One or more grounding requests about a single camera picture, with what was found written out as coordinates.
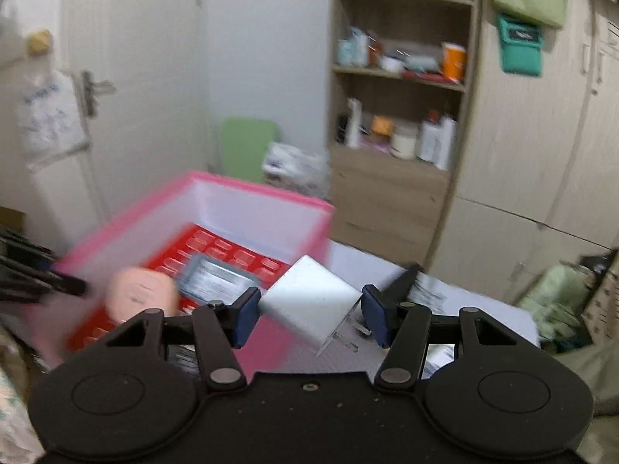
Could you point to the small orange box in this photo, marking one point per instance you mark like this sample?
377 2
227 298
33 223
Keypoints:
382 125

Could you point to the pink round gadget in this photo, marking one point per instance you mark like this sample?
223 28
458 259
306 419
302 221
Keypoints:
140 292

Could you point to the green chair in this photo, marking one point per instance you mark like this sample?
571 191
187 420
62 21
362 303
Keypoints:
249 147

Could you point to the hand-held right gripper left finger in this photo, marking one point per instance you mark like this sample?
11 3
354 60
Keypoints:
245 320

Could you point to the white plastic bag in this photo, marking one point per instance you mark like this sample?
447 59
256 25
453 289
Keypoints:
297 167

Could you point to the wooden shelf unit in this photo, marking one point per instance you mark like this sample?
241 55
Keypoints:
401 193

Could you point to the grey pocket router white label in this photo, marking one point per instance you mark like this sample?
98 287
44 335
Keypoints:
215 278

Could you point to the white spray bottle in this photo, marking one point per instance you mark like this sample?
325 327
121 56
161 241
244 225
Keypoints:
354 123

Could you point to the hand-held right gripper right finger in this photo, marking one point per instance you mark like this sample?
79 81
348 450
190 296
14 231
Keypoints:
375 316

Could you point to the white charger plug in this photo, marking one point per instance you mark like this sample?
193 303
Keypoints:
309 297

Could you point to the orange paper cup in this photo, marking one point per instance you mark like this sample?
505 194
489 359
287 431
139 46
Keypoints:
453 62

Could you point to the white jar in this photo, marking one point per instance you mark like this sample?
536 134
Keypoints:
404 142

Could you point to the white printed bag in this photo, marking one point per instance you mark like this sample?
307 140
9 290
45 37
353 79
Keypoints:
51 121

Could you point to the green jacket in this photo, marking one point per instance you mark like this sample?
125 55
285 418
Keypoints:
580 299

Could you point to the light wooden wardrobe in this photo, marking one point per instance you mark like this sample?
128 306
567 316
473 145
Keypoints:
546 154

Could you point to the white tube bottle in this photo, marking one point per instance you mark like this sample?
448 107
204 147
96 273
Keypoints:
449 142

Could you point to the teal pouch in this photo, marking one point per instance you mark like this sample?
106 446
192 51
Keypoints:
521 48

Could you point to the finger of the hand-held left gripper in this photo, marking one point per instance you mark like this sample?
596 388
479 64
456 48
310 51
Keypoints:
43 283

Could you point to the white tape roll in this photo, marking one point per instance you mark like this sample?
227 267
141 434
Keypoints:
391 63

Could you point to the red printed flat box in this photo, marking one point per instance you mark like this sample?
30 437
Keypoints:
227 246

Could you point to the clear plastic bag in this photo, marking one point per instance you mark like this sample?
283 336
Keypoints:
420 60

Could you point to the white labelled bottle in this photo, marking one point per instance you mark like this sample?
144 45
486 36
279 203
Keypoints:
433 142

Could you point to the pink cardboard shoe box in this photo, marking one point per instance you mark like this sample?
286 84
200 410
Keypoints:
271 203

